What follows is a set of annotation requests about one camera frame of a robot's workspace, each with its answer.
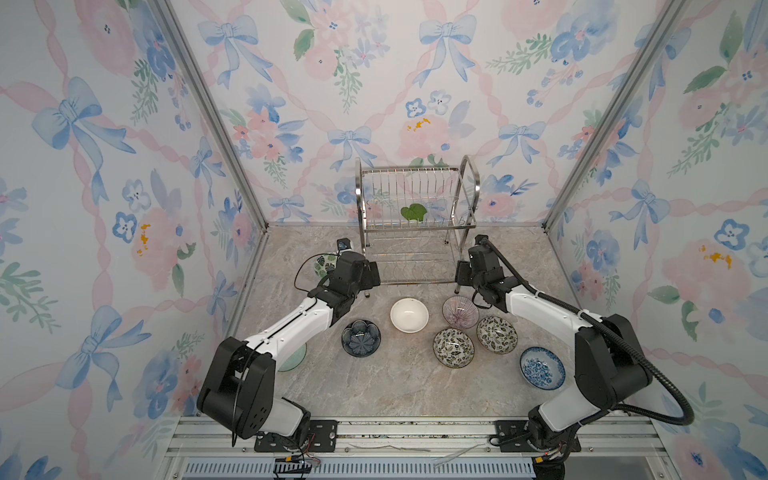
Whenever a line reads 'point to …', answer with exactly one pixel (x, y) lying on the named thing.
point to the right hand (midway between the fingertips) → (466, 264)
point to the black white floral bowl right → (497, 335)
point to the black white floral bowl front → (453, 348)
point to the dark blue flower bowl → (361, 338)
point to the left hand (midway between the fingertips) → (363, 265)
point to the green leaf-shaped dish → (415, 211)
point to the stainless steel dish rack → (414, 220)
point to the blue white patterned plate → (543, 368)
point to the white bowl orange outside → (409, 315)
